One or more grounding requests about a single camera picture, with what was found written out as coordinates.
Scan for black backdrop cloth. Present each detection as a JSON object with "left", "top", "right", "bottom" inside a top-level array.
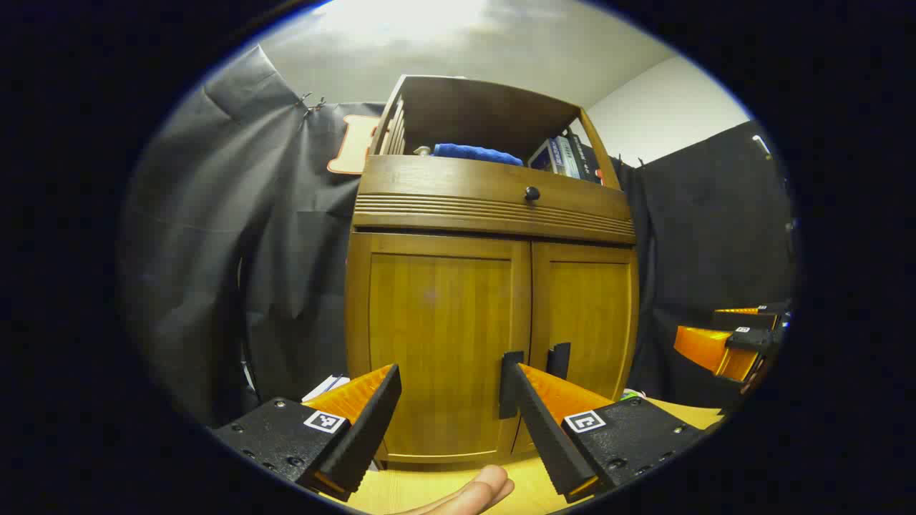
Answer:
[{"left": 118, "top": 46, "right": 795, "bottom": 430}]

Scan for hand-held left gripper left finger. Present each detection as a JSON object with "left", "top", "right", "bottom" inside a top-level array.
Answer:
[{"left": 213, "top": 363, "right": 402, "bottom": 502}]

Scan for wooden cabinet door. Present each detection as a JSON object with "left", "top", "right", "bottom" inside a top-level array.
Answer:
[
  {"left": 512, "top": 242, "right": 640, "bottom": 455},
  {"left": 346, "top": 232, "right": 532, "bottom": 464}
]

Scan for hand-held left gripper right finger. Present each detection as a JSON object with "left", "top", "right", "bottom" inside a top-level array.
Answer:
[{"left": 514, "top": 363, "right": 707, "bottom": 504}]

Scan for row of standing books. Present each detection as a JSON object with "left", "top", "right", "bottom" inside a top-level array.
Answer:
[{"left": 528, "top": 134, "right": 605, "bottom": 185}]

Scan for white printed booklet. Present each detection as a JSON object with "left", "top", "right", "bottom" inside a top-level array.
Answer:
[{"left": 302, "top": 374, "right": 351, "bottom": 403}]

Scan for wooden drawer with black knob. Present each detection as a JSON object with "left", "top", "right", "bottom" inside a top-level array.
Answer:
[{"left": 353, "top": 155, "right": 636, "bottom": 245}]

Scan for wooden double-door shoe cabinet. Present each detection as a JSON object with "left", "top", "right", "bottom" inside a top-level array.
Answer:
[{"left": 343, "top": 74, "right": 640, "bottom": 466}]

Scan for folded blue towel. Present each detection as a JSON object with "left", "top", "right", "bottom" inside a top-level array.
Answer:
[{"left": 432, "top": 143, "right": 524, "bottom": 167}]

